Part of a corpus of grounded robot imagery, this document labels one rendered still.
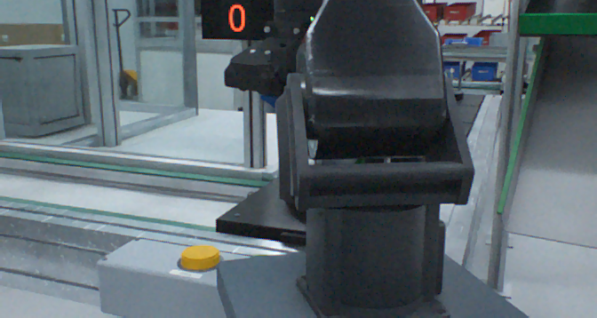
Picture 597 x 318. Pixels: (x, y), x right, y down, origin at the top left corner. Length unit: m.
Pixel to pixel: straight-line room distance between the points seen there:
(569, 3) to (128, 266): 0.53
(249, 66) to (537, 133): 0.34
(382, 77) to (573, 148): 0.43
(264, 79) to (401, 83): 0.26
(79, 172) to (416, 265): 0.86
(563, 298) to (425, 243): 0.53
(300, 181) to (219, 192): 0.68
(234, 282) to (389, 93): 0.14
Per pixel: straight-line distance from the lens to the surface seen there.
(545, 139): 0.70
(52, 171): 1.13
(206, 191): 0.95
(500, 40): 6.14
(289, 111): 0.29
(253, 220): 0.69
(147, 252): 0.65
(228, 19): 0.88
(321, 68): 0.28
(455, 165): 0.28
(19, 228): 0.81
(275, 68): 0.52
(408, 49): 0.29
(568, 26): 0.61
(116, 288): 0.64
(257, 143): 0.94
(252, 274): 0.35
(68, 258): 0.77
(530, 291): 0.82
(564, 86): 0.74
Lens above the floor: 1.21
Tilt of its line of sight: 14 degrees down
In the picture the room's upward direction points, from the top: straight up
